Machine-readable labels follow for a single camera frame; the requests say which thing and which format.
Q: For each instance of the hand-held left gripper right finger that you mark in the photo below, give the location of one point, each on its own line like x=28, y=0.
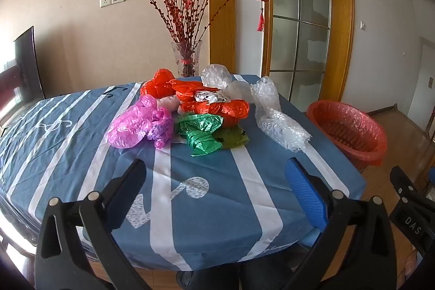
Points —
x=306, y=195

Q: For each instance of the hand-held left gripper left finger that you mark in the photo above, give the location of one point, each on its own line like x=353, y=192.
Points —
x=134, y=174

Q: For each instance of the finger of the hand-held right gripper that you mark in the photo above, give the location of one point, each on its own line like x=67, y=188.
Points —
x=402, y=183

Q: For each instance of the red lined waste basket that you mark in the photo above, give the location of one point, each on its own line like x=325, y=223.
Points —
x=343, y=127

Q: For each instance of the clear bubble wrap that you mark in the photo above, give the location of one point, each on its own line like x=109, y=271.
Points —
x=265, y=96

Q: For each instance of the red plastic bag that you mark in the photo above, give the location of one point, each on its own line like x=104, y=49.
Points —
x=227, y=110
x=158, y=82
x=187, y=88

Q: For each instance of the clear crumpled plastic bag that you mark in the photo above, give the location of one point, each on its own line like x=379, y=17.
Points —
x=283, y=132

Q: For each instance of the blue striped tablecloth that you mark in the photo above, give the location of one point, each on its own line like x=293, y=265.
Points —
x=68, y=147

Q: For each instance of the pale pink plastic bag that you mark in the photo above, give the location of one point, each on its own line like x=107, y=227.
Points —
x=168, y=103

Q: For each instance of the olive green plastic bag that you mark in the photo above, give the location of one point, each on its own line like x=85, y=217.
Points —
x=234, y=137

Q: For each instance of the black and white patterned bag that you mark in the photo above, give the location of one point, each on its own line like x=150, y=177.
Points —
x=209, y=95

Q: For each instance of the whitish clear plastic bag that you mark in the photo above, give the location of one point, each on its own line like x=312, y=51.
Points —
x=239, y=90

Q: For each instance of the glass vase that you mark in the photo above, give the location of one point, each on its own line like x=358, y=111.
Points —
x=186, y=55

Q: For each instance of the black flat television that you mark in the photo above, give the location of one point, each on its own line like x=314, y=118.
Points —
x=29, y=65

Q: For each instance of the red berry branches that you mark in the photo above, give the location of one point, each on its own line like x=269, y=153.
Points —
x=183, y=14

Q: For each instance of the frosted glass door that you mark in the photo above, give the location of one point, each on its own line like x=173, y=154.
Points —
x=299, y=25

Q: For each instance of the brown wall plate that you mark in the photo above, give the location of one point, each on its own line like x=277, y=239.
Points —
x=430, y=82

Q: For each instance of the wooden door frame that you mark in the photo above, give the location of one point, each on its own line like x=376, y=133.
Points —
x=341, y=21

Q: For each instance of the white wall socket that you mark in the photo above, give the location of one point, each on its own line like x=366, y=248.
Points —
x=104, y=1

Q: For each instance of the wooden wall trim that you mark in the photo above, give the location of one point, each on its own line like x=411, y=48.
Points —
x=222, y=4

